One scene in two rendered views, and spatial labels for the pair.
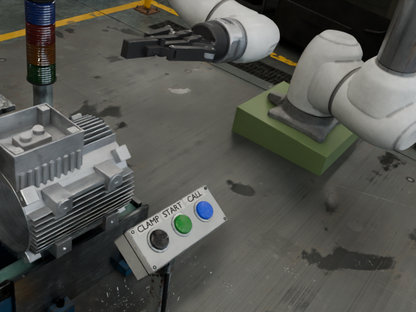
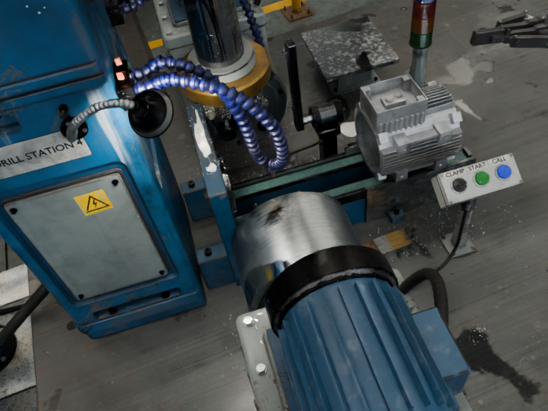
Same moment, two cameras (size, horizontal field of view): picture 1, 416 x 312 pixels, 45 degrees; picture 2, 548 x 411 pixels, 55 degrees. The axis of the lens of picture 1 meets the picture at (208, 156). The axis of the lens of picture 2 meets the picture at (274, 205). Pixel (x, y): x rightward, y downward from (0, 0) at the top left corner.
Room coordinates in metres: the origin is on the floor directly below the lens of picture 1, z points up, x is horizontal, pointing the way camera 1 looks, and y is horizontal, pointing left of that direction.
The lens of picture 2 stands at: (-0.23, -0.21, 1.93)
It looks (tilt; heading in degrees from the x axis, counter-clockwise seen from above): 50 degrees down; 48
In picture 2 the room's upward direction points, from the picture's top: 10 degrees counter-clockwise
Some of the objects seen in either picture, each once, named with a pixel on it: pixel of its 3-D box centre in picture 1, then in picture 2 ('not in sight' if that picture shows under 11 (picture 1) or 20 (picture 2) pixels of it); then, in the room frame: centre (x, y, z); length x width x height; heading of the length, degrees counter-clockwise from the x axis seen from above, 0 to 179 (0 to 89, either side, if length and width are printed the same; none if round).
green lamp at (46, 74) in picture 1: (41, 69); (421, 35); (0.96, 0.40, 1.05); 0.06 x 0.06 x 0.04
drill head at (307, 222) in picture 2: not in sight; (310, 288); (0.15, 0.16, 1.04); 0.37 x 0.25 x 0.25; 56
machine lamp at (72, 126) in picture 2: not in sight; (111, 117); (0.03, 0.38, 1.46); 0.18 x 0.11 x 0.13; 146
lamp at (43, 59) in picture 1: (41, 50); (422, 20); (0.96, 0.40, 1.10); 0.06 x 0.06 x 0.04
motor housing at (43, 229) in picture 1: (54, 184); (405, 130); (0.65, 0.25, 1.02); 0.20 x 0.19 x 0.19; 146
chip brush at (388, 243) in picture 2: not in sight; (372, 249); (0.43, 0.19, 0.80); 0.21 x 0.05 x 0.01; 152
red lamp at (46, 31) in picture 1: (40, 30); (424, 5); (0.96, 0.40, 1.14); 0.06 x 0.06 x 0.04
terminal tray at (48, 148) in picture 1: (31, 147); (392, 105); (0.61, 0.27, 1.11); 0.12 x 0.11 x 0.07; 146
